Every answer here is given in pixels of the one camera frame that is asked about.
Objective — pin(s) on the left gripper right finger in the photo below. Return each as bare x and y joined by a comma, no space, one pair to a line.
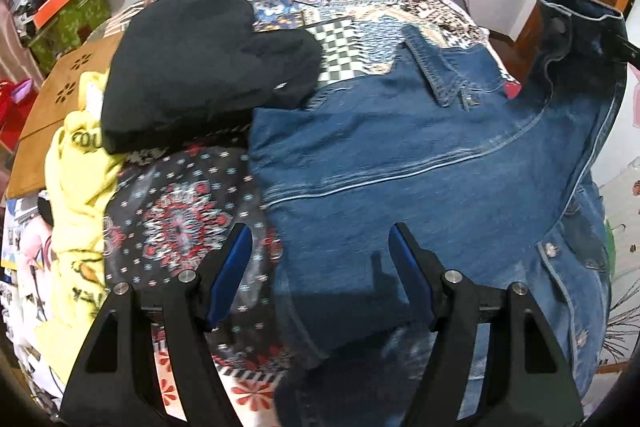
527,381

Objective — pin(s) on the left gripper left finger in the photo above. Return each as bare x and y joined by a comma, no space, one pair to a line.
114,380

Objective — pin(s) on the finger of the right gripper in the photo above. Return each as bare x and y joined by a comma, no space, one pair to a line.
618,47

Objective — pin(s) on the blue denim jacket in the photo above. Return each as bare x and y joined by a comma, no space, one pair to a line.
497,185

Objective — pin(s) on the dark floral patterned cloth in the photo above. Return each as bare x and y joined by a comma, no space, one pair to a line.
173,207

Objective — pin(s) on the yellow printed garment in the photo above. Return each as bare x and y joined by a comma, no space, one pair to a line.
81,178

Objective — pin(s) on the colourful patchwork bedspread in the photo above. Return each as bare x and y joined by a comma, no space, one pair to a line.
358,37

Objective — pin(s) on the brown cardboard box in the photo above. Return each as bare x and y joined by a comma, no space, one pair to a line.
58,96

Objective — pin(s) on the red plush flower toy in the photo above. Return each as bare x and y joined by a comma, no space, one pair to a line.
17,100

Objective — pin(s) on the black folded garment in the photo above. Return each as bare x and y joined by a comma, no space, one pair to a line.
184,68

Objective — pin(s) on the green patterned storage box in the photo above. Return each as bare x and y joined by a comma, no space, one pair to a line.
67,31

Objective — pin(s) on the orange shoe box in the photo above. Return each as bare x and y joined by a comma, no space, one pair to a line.
47,11

